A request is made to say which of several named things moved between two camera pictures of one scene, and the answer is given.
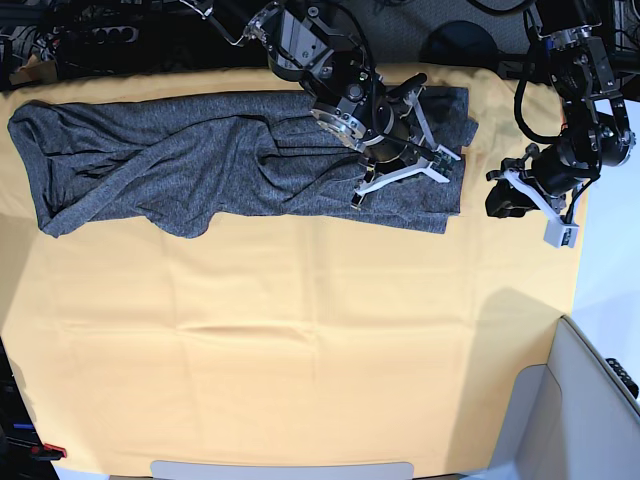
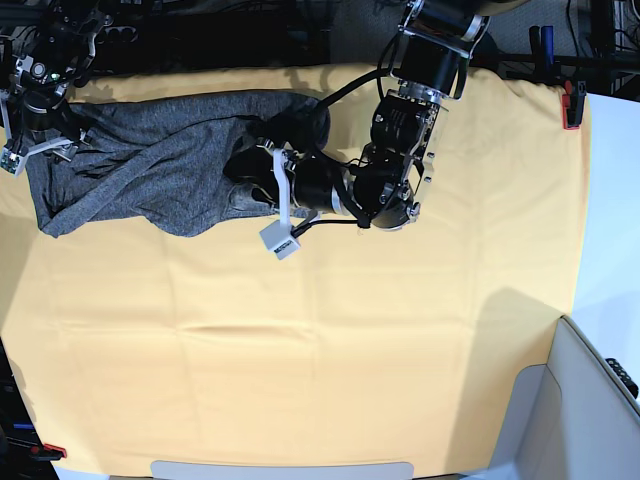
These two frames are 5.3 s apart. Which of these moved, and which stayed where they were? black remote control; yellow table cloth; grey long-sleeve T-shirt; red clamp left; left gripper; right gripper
Moved: right gripper; grey long-sleeve T-shirt; left gripper
Stayed: red clamp left; yellow table cloth; black remote control
